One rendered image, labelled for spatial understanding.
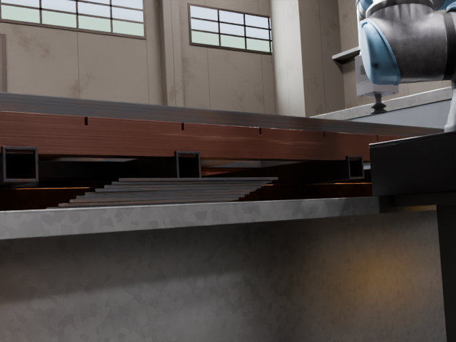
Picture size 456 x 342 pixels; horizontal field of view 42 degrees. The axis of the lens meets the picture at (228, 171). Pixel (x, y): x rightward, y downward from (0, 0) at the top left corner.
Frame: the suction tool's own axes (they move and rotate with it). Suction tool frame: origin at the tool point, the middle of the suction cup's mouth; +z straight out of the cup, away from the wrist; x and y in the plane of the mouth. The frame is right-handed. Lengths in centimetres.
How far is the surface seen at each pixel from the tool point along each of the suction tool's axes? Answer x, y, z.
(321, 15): -755, -588, -335
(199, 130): 20, 61, 9
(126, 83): -818, -224, -199
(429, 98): -32, -54, -12
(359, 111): -62, -49, -13
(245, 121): 12.9, 47.6, 5.6
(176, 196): 35, 73, 21
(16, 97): 21, 92, 4
